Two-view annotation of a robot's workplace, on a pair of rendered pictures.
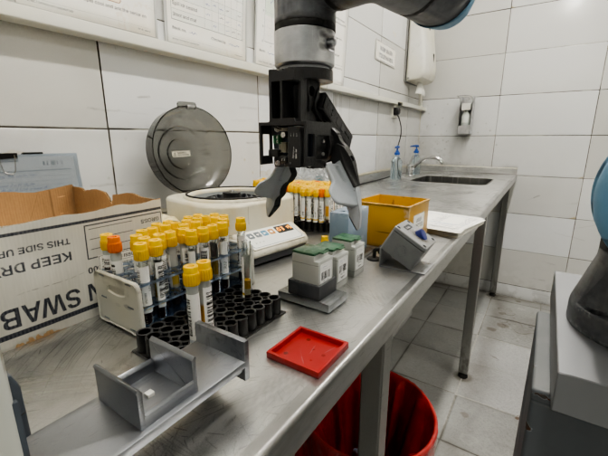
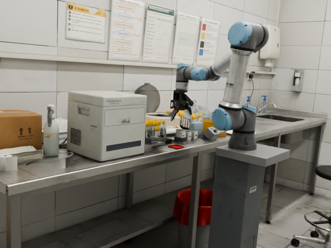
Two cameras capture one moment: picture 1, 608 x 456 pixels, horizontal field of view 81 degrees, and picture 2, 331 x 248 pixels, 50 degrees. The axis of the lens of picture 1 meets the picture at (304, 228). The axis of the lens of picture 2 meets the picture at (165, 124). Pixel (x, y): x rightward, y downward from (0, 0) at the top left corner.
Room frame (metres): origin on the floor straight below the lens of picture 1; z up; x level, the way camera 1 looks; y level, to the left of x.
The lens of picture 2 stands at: (-1.57, -0.18, 1.32)
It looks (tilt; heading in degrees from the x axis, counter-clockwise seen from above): 9 degrees down; 7
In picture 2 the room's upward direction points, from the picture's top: 4 degrees clockwise
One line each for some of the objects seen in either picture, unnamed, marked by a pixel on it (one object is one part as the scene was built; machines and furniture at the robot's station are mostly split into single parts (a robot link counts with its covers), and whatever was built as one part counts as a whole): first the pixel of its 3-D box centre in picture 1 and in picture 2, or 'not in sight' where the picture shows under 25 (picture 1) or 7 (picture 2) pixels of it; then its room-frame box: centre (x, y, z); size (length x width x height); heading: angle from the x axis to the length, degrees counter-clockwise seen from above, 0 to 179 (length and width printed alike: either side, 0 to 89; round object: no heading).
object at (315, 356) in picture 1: (308, 349); (176, 146); (0.36, -0.01, 0.88); 0.07 x 0.07 x 0.01; 56
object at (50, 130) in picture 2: not in sight; (50, 130); (-0.05, 0.54, 1.00); 0.09 x 0.08 x 0.24; 56
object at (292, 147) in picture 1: (301, 121); (180, 100); (0.48, 0.00, 1.13); 0.09 x 0.08 x 0.12; 146
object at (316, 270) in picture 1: (312, 271); (180, 135); (0.50, -0.01, 0.92); 0.05 x 0.04 x 0.06; 55
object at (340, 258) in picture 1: (329, 264); (186, 135); (0.57, -0.04, 0.91); 0.05 x 0.04 x 0.07; 56
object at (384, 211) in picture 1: (391, 220); (213, 128); (0.83, -0.21, 0.93); 0.13 x 0.13 x 0.10; 53
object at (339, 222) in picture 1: (349, 232); (195, 129); (0.71, -0.09, 0.92); 0.10 x 0.07 x 0.10; 148
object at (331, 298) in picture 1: (312, 289); (180, 139); (0.50, -0.01, 0.89); 0.09 x 0.05 x 0.04; 55
